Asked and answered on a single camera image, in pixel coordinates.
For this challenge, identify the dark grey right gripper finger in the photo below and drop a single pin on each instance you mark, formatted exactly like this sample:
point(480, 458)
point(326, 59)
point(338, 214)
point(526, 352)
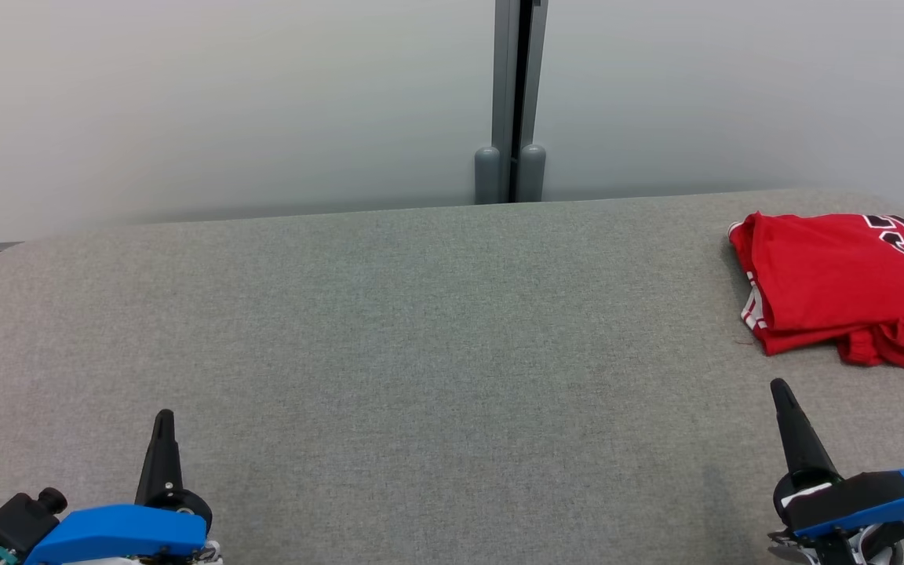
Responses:
point(801, 439)

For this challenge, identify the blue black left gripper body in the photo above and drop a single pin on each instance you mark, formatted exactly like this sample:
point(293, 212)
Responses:
point(122, 534)

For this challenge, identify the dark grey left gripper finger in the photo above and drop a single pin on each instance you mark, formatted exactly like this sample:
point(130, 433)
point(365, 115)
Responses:
point(163, 463)

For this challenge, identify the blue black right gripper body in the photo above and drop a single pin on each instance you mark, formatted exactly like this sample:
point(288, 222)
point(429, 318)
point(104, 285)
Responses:
point(860, 502)

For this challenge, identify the red jersey with white trim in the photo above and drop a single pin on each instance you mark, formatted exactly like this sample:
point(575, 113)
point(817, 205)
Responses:
point(813, 275)

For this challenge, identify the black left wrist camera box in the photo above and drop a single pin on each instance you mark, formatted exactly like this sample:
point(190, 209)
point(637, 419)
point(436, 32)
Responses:
point(16, 522)

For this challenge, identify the teal left camera connector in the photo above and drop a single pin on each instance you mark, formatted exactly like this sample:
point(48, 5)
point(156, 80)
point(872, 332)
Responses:
point(1, 557)

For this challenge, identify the grey metal partition post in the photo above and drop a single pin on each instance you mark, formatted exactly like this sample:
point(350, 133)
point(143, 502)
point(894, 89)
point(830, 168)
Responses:
point(503, 78)

